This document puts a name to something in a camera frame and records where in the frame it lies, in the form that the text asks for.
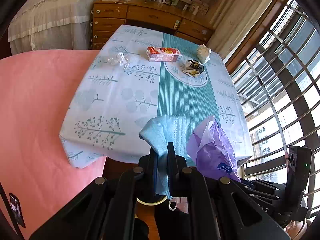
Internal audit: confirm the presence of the red pink snack box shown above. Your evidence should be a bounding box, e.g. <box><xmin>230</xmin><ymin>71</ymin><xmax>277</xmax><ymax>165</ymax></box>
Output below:
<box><xmin>146</xmin><ymin>47</ymin><xmax>182</xmax><ymax>62</ymax></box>

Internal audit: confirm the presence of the pink bed sheet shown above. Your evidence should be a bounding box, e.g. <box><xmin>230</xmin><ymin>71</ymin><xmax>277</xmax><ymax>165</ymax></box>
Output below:
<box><xmin>0</xmin><ymin>49</ymin><xmax>108</xmax><ymax>240</ymax></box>

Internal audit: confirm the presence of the beige patterned box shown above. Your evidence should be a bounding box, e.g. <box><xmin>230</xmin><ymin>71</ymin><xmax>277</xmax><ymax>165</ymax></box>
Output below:
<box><xmin>191</xmin><ymin>4</ymin><xmax>209</xmax><ymax>15</ymax></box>

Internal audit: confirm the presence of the person's right hand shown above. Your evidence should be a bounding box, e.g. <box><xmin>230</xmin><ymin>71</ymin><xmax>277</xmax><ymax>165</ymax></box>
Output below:
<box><xmin>284</xmin><ymin>219</ymin><xmax>309</xmax><ymax>237</ymax></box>

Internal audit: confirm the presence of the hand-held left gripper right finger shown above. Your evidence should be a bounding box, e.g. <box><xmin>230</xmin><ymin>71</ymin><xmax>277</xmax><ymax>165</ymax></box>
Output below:
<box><xmin>166</xmin><ymin>142</ymin><xmax>291</xmax><ymax>240</ymax></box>

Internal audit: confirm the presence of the black rectangular device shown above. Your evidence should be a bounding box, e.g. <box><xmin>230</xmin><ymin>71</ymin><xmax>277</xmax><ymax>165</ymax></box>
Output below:
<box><xmin>9</xmin><ymin>192</ymin><xmax>26</xmax><ymax>228</ymax></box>

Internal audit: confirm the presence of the teal leaf print tablecloth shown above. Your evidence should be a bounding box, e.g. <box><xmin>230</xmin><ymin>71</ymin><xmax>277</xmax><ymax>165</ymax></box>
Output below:
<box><xmin>59</xmin><ymin>24</ymin><xmax>253</xmax><ymax>169</ymax></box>

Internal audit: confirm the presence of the window with metal grille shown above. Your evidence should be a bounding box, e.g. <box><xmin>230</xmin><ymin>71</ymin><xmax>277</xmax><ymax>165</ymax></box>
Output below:
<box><xmin>225</xmin><ymin>0</ymin><xmax>320</xmax><ymax>220</ymax></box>

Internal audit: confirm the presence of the purple plastic bag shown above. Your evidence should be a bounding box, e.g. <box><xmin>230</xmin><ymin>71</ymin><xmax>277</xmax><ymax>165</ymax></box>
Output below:
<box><xmin>186</xmin><ymin>115</ymin><xmax>242</xmax><ymax>182</ymax></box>

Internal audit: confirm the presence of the beige curtain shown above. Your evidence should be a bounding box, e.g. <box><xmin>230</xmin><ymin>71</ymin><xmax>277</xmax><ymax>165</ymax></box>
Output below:
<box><xmin>206</xmin><ymin>0</ymin><xmax>283</xmax><ymax>53</ymax></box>

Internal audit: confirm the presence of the clear plastic wrapper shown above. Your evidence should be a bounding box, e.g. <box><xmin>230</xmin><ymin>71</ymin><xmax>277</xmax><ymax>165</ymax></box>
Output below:
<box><xmin>106</xmin><ymin>52</ymin><xmax>130</xmax><ymax>69</ymax></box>

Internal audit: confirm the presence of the white lace furniture cover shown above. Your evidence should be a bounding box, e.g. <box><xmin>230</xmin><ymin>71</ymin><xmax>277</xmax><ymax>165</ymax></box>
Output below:
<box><xmin>7</xmin><ymin>0</ymin><xmax>108</xmax><ymax>55</ymax></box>

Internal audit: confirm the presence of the wooden desk with drawers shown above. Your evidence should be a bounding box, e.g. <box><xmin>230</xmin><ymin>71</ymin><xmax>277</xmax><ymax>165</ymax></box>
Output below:
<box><xmin>90</xmin><ymin>0</ymin><xmax>214</xmax><ymax>50</ymax></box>

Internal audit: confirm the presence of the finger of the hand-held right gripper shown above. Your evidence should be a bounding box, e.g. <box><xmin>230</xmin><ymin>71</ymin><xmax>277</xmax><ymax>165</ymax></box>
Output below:
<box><xmin>239</xmin><ymin>179</ymin><xmax>287</xmax><ymax>192</ymax></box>
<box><xmin>244</xmin><ymin>189</ymin><xmax>286</xmax><ymax>205</ymax></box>

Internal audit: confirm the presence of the blue face mask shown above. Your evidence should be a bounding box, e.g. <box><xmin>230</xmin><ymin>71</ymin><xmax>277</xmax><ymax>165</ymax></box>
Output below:
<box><xmin>139</xmin><ymin>114</ymin><xmax>188</xmax><ymax>212</ymax></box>

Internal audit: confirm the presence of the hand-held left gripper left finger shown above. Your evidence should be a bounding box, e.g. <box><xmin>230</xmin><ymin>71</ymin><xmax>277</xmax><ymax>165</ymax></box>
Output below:
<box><xmin>29</xmin><ymin>152</ymin><xmax>159</xmax><ymax>240</ymax></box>

